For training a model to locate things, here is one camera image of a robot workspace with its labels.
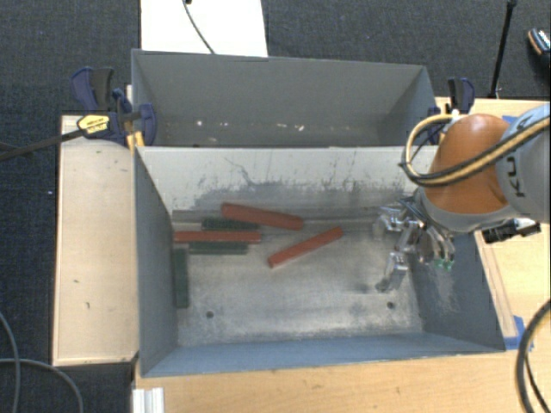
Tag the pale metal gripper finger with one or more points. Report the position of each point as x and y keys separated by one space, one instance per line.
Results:
x=395 y=269
x=389 y=223

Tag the dark green flat block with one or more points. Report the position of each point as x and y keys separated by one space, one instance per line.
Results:
x=181 y=278
x=228 y=224
x=218 y=248

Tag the black cylinder on white bracket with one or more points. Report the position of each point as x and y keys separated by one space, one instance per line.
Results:
x=508 y=230

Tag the red-brown flat block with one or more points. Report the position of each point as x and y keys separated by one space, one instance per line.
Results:
x=305 y=247
x=217 y=236
x=262 y=217

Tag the grey metal bin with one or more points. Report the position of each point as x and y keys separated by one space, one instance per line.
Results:
x=301 y=299

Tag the pale wood flat board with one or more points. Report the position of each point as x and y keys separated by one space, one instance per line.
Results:
x=94 y=252

